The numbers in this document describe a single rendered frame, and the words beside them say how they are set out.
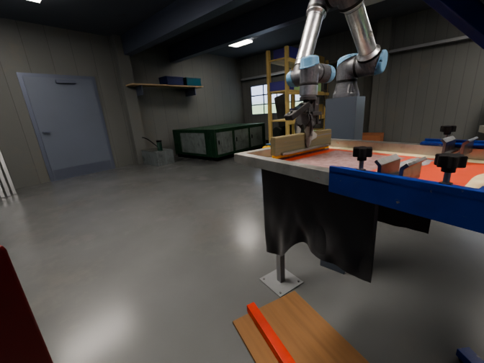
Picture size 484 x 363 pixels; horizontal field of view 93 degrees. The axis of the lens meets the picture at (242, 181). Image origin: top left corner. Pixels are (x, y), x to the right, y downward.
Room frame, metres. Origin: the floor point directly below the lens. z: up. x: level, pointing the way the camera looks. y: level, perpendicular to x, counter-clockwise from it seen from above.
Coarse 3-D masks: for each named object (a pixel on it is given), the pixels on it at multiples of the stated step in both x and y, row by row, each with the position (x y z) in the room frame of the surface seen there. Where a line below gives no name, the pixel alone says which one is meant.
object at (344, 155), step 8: (320, 152) 1.07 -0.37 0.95; (328, 152) 1.05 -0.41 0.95; (336, 152) 1.04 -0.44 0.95; (344, 152) 1.03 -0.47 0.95; (352, 152) 1.02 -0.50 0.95; (344, 160) 0.87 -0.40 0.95; (352, 160) 0.86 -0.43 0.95; (368, 160) 0.84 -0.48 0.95; (400, 160) 0.81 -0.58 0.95; (424, 168) 0.69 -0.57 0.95; (432, 168) 0.68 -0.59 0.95; (440, 168) 0.68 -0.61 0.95; (464, 168) 0.66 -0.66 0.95; (472, 168) 0.65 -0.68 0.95; (480, 168) 0.65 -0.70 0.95; (464, 176) 0.58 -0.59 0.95; (472, 176) 0.58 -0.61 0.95
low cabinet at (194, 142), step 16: (192, 128) 6.92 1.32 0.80; (208, 128) 6.36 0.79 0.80; (224, 128) 6.01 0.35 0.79; (240, 128) 6.46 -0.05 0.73; (256, 128) 6.99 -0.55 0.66; (176, 144) 6.87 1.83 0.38; (192, 144) 6.35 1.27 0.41; (208, 144) 5.92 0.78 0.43; (224, 144) 5.97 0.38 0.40; (240, 144) 6.42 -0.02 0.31; (256, 144) 6.97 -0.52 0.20; (208, 160) 6.03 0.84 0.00
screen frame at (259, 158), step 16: (336, 144) 1.18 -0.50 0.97; (352, 144) 1.11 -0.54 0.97; (368, 144) 1.05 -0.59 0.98; (384, 144) 0.99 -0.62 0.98; (400, 144) 0.94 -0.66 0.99; (416, 144) 0.90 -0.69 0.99; (240, 160) 0.95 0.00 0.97; (256, 160) 0.85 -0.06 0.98; (272, 160) 0.79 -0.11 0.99; (304, 176) 0.66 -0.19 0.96; (320, 176) 0.61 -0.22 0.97
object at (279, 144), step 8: (280, 136) 0.95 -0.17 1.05; (288, 136) 0.96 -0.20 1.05; (296, 136) 0.98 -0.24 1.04; (304, 136) 1.01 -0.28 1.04; (320, 136) 1.07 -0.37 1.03; (328, 136) 1.10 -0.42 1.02; (272, 144) 0.94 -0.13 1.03; (280, 144) 0.94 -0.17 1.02; (288, 144) 0.96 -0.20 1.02; (296, 144) 0.99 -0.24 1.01; (304, 144) 1.01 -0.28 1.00; (312, 144) 1.04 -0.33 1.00; (320, 144) 1.07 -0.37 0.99; (272, 152) 0.94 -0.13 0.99; (280, 152) 0.94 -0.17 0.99
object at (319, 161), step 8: (288, 160) 0.95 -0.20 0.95; (296, 160) 0.93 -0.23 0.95; (304, 160) 0.92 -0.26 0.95; (312, 160) 0.91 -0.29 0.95; (320, 160) 0.90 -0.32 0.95; (328, 160) 0.89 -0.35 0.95; (336, 160) 0.88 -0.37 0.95; (368, 168) 0.73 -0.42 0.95; (376, 168) 0.73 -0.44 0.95; (424, 176) 0.61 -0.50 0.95; (432, 176) 0.60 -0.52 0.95; (440, 176) 0.60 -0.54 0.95; (456, 176) 0.59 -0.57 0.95; (456, 184) 0.53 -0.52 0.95; (464, 184) 0.52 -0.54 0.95
